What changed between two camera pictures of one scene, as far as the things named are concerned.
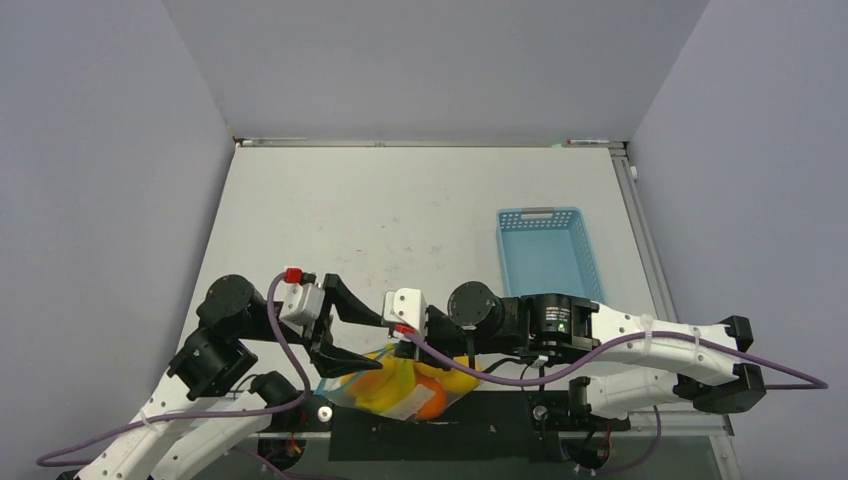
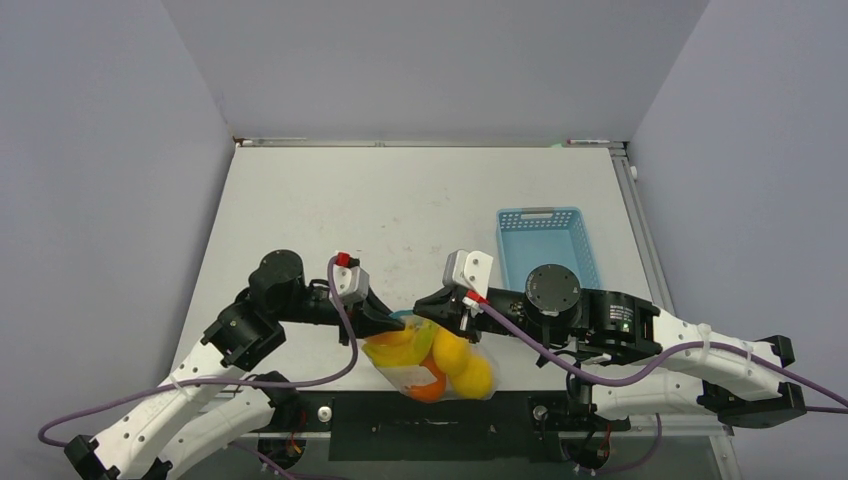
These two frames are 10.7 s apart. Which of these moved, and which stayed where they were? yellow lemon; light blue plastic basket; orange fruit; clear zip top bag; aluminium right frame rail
Moved: yellow lemon; clear zip top bag; orange fruit
Stayed: aluminium right frame rail; light blue plastic basket
